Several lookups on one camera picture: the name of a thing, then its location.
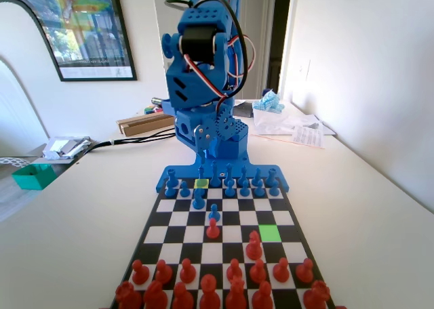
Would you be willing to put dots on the blue geared gripper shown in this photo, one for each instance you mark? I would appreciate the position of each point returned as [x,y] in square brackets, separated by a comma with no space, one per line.
[188,130]

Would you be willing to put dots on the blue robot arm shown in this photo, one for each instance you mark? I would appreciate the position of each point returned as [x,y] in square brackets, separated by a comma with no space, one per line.
[190,82]

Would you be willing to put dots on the group of blue chess pieces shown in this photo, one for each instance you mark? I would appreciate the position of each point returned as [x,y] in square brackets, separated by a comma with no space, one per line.
[184,170]

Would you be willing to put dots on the blue king chess piece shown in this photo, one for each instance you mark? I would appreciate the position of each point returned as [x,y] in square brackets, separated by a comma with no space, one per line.
[214,180]

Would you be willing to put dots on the blue queen chess piece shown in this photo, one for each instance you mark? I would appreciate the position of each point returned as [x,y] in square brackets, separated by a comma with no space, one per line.
[229,177]

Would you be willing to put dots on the red pawn chess piece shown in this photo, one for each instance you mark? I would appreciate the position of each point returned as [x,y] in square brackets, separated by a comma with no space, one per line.
[304,273]
[187,274]
[257,273]
[140,275]
[234,271]
[163,274]
[281,273]
[212,231]

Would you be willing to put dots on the red king chess piece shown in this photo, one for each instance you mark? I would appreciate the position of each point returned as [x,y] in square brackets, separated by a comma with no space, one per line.
[209,295]

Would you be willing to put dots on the red queen chess piece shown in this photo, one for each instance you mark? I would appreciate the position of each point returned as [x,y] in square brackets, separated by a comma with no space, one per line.
[236,297]

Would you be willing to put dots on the red bishop chess piece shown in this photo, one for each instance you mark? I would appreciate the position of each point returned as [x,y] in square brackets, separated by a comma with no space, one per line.
[183,299]
[261,299]

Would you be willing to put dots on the red rook chess piece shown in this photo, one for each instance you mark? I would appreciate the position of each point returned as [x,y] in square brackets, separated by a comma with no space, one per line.
[128,297]
[317,293]

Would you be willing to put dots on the dark grey notebook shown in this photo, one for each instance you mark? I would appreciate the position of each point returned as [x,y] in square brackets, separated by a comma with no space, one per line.
[245,110]

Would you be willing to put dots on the clear plastic bag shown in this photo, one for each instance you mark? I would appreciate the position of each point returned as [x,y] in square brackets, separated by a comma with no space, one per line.
[271,122]

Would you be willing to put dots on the long cardboard box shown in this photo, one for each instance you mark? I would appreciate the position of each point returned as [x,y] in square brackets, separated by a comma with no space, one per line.
[146,126]

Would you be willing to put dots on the coloured marker set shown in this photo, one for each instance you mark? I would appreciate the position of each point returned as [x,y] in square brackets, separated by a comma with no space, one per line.
[149,111]

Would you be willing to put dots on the blue and white crumpled cloth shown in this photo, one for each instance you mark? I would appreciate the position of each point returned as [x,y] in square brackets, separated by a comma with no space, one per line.
[269,102]

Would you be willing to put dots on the black and white chessboard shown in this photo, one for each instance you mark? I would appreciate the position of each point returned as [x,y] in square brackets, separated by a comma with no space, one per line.
[190,234]

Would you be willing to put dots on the printed paper sheet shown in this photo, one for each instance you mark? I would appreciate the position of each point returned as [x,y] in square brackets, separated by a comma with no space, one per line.
[308,138]

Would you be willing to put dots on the black framed poster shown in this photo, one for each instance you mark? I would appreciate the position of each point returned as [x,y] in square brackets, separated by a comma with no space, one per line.
[88,24]

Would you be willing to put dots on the green plastic box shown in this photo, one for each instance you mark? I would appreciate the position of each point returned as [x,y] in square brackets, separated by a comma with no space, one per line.
[34,180]

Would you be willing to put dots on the white perforated object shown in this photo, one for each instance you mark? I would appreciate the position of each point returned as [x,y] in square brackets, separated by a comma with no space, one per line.
[8,161]

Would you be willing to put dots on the white arched panel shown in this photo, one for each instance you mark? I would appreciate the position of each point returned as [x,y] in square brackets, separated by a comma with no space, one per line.
[20,34]

